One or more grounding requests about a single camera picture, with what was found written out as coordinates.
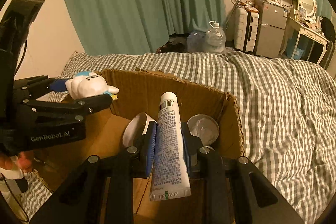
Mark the white plush toy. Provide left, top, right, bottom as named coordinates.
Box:
left=66, top=71, right=119, bottom=100

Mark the white tape roll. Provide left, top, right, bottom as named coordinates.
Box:
left=122, top=113, right=157, bottom=148

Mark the white toothpaste tube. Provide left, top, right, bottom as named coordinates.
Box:
left=150, top=92, right=191, bottom=201

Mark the red white can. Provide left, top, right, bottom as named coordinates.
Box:
left=187, top=114, right=220, bottom=145

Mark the person's hand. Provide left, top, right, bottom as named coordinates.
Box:
left=0, top=151, right=34, bottom=173

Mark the brown cardboard box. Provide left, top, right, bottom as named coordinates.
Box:
left=31, top=70, right=244, bottom=223

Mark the green checkered bed quilt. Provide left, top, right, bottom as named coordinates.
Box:
left=20, top=50, right=336, bottom=224

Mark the dark pile on floor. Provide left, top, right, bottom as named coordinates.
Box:
left=155, top=34, right=189, bottom=53

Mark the blue bin under table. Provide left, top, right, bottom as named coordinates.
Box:
left=286, top=36, right=309, bottom=60

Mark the large clear water jug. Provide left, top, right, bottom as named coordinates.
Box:
left=203, top=20, right=226, bottom=53

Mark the white suitcase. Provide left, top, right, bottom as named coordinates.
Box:
left=234, top=6, right=259, bottom=52

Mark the white dressing table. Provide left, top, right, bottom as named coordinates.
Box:
left=280, top=16, right=329, bottom=64

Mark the silver mini fridge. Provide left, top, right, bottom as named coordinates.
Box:
left=255, top=0, right=288, bottom=58

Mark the black bag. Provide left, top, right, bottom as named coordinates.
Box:
left=321, top=17, right=335, bottom=43

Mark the white oval vanity mirror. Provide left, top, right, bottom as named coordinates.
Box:
left=299, top=0, right=317, bottom=18

